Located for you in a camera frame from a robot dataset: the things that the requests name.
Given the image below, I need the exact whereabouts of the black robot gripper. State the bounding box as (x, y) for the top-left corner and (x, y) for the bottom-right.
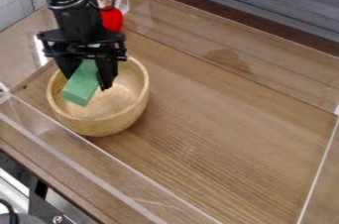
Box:
(37, 0), (126, 91)

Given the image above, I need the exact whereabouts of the green rectangular block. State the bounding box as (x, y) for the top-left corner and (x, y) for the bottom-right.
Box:
(61, 59), (98, 106)

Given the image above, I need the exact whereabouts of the light wooden bowl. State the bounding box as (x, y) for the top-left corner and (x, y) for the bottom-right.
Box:
(46, 56), (149, 137)

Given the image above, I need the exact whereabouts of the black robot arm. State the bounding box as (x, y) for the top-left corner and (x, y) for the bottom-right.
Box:
(37, 0), (126, 90)

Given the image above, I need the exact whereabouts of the red plush strawberry toy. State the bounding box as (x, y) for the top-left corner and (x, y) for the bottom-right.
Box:
(100, 6), (122, 32)

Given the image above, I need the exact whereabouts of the clear acrylic enclosure wall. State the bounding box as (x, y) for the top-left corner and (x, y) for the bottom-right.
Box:
(0, 0), (339, 224)

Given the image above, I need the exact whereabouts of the black table leg bracket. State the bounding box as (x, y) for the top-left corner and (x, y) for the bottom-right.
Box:
(28, 179), (77, 224)

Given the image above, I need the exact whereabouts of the black cable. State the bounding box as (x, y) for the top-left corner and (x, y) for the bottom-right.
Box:
(0, 198), (20, 224)

